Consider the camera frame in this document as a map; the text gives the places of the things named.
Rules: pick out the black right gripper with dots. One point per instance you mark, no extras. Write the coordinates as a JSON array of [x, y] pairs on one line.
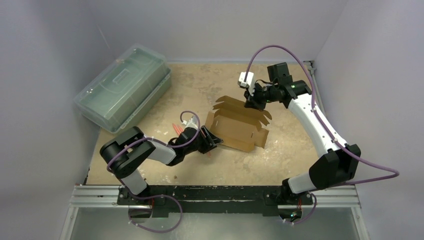
[[253, 99]]

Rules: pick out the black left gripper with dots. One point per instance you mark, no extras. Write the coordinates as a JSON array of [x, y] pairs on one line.
[[211, 141]]

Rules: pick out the brown cardboard box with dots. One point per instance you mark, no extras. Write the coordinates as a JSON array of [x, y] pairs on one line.
[[239, 127]]

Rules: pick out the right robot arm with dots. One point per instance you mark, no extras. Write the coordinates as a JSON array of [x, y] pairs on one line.
[[334, 166]]

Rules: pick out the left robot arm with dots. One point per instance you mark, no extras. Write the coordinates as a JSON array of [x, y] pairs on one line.
[[125, 153]]

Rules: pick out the clear plastic storage box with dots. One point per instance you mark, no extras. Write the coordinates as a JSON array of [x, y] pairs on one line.
[[122, 94]]

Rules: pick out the red pen with label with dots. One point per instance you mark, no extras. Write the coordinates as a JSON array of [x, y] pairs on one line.
[[179, 129]]

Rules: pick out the pink pen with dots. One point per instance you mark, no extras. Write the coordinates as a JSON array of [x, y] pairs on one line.
[[174, 126]]

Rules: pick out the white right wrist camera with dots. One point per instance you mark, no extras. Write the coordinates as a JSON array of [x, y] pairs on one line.
[[247, 81]]

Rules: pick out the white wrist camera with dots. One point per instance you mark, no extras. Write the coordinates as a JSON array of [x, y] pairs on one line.
[[191, 123], [247, 81]]

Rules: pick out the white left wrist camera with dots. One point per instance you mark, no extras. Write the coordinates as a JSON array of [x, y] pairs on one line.
[[191, 123]]

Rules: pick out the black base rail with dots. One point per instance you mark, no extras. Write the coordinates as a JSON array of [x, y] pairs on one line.
[[265, 200]]

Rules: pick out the aluminium frame rail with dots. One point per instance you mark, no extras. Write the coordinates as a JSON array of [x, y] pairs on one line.
[[94, 214]]

